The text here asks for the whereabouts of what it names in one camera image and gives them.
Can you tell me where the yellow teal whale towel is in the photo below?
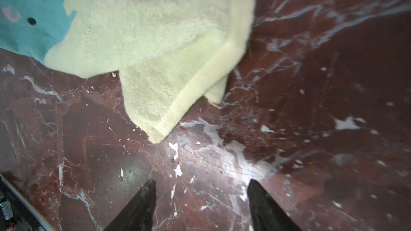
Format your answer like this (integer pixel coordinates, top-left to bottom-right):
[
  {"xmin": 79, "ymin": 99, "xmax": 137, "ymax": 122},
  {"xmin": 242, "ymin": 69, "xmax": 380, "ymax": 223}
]
[{"xmin": 1, "ymin": 0, "xmax": 256, "ymax": 144}]

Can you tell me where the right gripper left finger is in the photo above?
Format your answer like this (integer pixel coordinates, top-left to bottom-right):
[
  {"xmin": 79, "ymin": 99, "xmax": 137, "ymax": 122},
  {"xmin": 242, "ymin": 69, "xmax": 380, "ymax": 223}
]
[{"xmin": 104, "ymin": 179, "xmax": 156, "ymax": 231}]

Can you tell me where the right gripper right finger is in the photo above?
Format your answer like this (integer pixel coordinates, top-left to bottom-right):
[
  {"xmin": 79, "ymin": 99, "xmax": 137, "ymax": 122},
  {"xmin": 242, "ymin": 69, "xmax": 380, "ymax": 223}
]
[{"xmin": 247, "ymin": 179, "xmax": 302, "ymax": 231}]

